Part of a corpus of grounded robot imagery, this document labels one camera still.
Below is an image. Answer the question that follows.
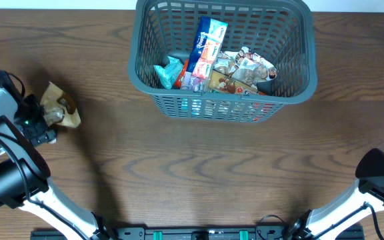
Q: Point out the cream snack bag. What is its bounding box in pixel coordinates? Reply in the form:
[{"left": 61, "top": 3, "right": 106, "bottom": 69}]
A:
[
  {"left": 213, "top": 51, "right": 238, "bottom": 76},
  {"left": 232, "top": 47, "right": 278, "bottom": 89},
  {"left": 40, "top": 82, "right": 81, "bottom": 128}
]

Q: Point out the white light-blue small packet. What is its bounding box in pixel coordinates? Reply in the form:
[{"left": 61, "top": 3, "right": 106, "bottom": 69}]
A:
[{"left": 153, "top": 56, "right": 183, "bottom": 89}]

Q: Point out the red orange pasta package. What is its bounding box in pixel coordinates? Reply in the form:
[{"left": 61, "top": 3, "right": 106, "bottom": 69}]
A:
[{"left": 173, "top": 59, "right": 265, "bottom": 95}]

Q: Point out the Kleenex tissue multipack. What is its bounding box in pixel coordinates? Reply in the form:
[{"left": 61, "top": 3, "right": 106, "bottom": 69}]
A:
[{"left": 180, "top": 17, "right": 228, "bottom": 92}]

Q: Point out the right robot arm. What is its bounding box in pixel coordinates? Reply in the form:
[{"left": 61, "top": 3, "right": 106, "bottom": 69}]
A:
[{"left": 283, "top": 148, "right": 384, "bottom": 240}]

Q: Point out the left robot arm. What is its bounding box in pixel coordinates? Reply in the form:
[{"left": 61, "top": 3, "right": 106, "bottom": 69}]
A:
[{"left": 0, "top": 70, "right": 117, "bottom": 239}]

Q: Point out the grey plastic lattice basket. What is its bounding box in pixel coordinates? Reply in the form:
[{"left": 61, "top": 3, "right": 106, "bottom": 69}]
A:
[{"left": 128, "top": 0, "right": 317, "bottom": 122}]

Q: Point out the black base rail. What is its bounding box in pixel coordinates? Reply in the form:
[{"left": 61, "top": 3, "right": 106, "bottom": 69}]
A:
[{"left": 30, "top": 225, "right": 365, "bottom": 240}]

